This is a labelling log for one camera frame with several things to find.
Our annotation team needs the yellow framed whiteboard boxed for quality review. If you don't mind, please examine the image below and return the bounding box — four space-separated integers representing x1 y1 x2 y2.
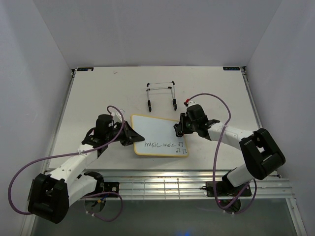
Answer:
130 115 189 157

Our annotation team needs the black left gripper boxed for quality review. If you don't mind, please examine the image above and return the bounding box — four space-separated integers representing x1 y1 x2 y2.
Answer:
105 120 144 146

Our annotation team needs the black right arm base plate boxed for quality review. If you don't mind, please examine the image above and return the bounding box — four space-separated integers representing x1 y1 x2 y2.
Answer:
201 181 252 197

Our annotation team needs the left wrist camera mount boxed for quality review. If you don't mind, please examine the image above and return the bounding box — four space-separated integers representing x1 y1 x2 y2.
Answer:
110 109 125 123

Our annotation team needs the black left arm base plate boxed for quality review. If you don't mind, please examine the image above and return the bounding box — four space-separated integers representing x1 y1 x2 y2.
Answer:
100 182 120 198

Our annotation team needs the blue label sticker right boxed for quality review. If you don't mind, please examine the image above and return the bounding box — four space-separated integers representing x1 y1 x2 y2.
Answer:
223 66 240 71

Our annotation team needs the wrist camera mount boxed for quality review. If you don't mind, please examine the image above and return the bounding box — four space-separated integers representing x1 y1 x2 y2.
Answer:
184 99 196 107
110 109 125 123

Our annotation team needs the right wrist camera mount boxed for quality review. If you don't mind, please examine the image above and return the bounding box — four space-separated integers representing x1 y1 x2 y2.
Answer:
184 99 196 107

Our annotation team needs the blue label sticker left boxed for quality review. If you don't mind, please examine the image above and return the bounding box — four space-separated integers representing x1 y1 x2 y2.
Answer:
77 67 94 72

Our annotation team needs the blue label sticker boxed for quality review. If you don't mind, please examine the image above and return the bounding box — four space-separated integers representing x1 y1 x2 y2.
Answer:
223 66 240 71
77 67 94 72

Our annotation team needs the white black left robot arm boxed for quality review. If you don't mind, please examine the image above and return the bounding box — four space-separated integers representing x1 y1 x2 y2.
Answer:
28 114 145 224

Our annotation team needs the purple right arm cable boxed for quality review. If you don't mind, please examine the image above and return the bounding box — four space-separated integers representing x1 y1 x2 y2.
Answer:
188 92 258 215

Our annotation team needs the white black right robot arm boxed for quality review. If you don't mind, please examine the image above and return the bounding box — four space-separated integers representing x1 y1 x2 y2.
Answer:
174 104 286 196

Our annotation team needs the black metal whiteboard stand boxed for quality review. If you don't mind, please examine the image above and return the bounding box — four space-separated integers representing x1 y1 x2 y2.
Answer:
146 81 177 113

